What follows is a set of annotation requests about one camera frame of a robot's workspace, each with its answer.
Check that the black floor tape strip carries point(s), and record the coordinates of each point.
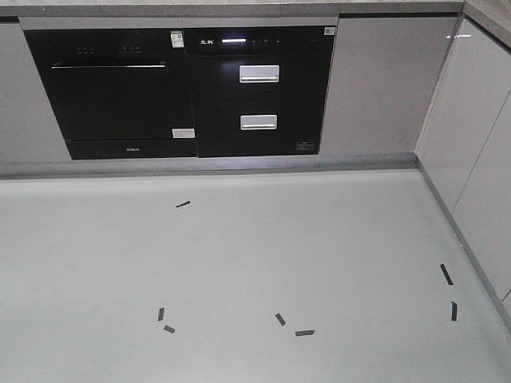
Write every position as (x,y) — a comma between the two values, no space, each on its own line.
(300,333)
(454,311)
(446,274)

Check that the black built-in dishwasher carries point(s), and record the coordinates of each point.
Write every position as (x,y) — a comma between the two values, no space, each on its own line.
(116,93)

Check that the black disinfection cabinet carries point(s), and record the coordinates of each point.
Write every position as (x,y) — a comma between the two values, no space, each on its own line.
(258,91)

